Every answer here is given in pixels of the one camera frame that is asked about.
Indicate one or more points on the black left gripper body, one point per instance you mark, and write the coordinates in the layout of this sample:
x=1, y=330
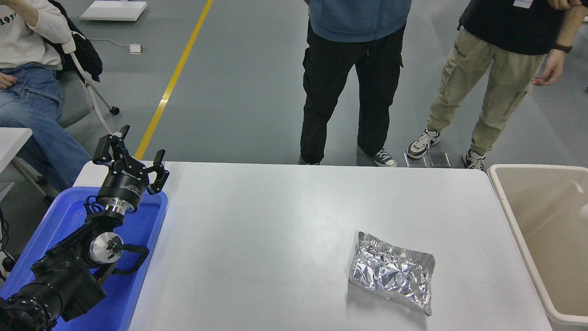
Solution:
x=124, y=184

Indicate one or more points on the white paper cup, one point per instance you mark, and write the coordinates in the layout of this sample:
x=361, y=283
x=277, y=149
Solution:
x=584, y=213

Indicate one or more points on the person's left forearm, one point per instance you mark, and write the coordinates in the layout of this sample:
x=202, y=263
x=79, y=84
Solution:
x=572, y=27
x=25, y=11

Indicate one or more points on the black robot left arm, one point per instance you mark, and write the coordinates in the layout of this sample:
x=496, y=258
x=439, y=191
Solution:
x=59, y=276

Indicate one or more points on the person's right hand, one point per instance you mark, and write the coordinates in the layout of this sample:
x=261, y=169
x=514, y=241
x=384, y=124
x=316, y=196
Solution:
x=567, y=3
x=7, y=81

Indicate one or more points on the person's left hand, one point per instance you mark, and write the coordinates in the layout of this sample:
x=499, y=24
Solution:
x=556, y=66

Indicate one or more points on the grey office chair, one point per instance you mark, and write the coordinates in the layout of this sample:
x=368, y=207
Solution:
x=76, y=99

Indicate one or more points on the blue plastic tray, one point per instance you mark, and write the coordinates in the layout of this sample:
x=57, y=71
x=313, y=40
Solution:
x=138, y=276

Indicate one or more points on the black jacket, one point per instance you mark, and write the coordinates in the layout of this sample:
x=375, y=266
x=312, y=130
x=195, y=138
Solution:
x=85, y=53

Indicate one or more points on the white power adapter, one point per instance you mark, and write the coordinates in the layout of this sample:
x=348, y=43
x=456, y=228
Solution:
x=134, y=48

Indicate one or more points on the small white table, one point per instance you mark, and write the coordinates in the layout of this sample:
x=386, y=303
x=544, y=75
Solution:
x=11, y=140

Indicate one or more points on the seated person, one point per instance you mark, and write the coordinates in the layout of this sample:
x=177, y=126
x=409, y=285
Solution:
x=27, y=41

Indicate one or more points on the white flat board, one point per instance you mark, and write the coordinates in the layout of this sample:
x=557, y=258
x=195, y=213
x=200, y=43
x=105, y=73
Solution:
x=113, y=9

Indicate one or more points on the person in black trousers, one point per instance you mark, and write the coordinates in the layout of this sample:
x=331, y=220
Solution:
x=330, y=78

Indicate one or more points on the crumpled silver foil bag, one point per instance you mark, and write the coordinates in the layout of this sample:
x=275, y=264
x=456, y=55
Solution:
x=390, y=271

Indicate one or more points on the clear floor plate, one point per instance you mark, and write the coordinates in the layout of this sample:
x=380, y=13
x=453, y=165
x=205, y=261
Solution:
x=439, y=159
x=417, y=161

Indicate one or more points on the person in tan trousers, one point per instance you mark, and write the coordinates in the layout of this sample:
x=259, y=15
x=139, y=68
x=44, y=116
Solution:
x=464, y=78

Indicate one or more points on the large pale bin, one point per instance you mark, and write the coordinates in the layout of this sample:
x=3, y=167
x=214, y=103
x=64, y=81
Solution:
x=542, y=220

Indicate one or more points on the black wristwatch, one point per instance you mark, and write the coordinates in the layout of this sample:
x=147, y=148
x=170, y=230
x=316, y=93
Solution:
x=563, y=48

